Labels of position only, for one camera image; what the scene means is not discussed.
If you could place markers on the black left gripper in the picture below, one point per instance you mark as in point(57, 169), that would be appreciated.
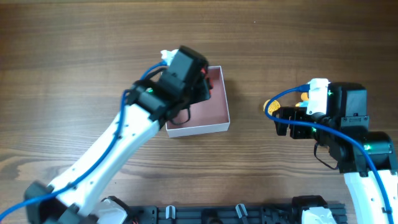
point(203, 88)

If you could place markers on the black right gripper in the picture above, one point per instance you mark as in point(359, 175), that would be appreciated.
point(294, 112)

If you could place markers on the red toy fire truck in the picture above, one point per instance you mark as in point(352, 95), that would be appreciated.
point(207, 79)

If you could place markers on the yellow round gear toy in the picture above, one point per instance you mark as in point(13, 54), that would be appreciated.
point(271, 107)

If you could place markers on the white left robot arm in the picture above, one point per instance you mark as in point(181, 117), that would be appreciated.
point(73, 197)

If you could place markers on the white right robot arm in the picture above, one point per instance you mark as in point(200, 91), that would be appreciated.
point(336, 117)

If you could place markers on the orange duck toy blue hat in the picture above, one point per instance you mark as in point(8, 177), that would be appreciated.
point(304, 100)

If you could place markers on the white box with pink interior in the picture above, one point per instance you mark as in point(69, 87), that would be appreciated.
point(210, 116)

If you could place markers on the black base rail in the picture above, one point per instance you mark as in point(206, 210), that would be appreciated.
point(286, 212)

